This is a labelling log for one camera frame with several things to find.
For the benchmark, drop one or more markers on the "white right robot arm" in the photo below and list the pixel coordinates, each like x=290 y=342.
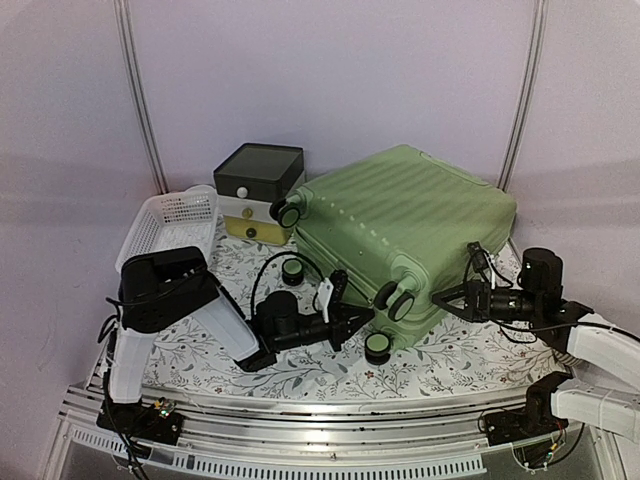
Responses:
x=560 y=397

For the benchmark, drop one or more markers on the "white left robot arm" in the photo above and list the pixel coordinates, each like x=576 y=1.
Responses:
x=159 y=289

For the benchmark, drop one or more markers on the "floral white tablecloth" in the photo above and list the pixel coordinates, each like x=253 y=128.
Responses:
x=455 y=358

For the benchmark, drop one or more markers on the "aluminium front rail frame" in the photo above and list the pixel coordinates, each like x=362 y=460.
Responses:
x=236 y=437

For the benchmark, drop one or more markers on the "white plastic mesh basket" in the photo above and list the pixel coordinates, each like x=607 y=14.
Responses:
x=173 y=220

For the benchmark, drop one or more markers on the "green hard-shell suitcase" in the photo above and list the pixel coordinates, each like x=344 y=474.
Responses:
x=399 y=223

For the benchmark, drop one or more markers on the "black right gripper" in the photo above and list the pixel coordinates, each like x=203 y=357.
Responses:
x=474 y=290

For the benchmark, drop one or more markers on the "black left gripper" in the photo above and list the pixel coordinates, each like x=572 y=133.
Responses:
x=341 y=319

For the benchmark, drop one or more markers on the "drawer cabinet with dark top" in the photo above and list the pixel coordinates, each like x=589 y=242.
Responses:
x=249 y=181

